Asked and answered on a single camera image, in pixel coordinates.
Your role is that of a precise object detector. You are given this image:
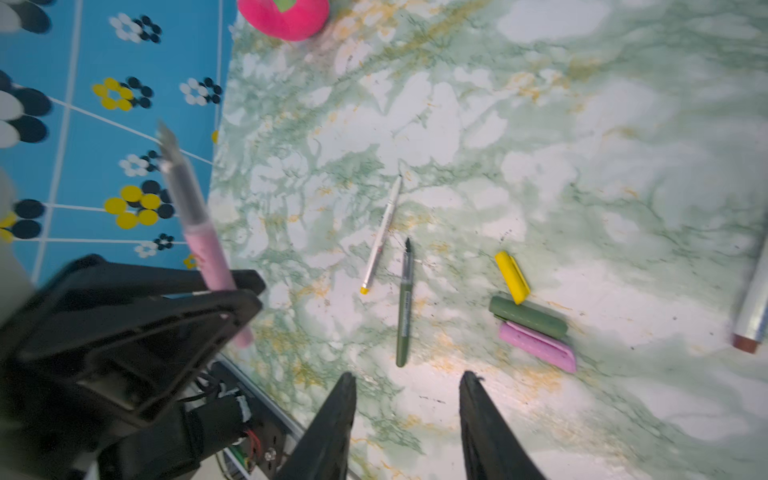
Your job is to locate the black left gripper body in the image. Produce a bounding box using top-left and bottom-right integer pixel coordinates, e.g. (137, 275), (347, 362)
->
(1, 311), (198, 479)

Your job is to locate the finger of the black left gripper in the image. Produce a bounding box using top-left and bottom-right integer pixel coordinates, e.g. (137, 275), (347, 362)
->
(17, 300), (262, 420)
(35, 254), (266, 312)

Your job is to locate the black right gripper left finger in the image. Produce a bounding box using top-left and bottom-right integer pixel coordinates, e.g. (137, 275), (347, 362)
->
(275, 372), (357, 480)

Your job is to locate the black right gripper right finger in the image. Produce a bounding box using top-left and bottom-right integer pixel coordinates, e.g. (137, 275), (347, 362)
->
(459, 371), (545, 480)

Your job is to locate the pink pen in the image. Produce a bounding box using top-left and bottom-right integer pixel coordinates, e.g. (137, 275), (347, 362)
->
(155, 119), (256, 349)

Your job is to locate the pink pen cap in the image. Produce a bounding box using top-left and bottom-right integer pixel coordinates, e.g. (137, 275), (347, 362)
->
(498, 322), (577, 373)

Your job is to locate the white marker pen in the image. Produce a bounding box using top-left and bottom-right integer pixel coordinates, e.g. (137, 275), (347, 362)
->
(732, 240), (768, 354)

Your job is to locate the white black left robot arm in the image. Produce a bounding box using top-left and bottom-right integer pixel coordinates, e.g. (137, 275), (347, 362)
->
(1, 255), (265, 479)

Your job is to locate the green pen cap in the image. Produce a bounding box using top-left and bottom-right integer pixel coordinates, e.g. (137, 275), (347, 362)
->
(489, 296), (568, 340)

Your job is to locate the yellow pen cap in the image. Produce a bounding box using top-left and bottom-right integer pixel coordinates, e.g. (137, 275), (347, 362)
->
(495, 251), (531, 305)

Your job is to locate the dark green pen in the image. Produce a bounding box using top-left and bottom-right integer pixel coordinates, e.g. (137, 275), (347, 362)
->
(396, 238), (414, 368)

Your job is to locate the white pen yellow tip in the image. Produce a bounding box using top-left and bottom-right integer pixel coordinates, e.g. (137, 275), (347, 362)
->
(360, 175), (403, 295)

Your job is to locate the pink white plush toy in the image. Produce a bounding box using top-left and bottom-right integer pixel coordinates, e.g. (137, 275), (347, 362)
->
(237, 0), (330, 41)

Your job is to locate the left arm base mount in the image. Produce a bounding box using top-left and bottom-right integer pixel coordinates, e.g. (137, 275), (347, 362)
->
(208, 357), (303, 479)

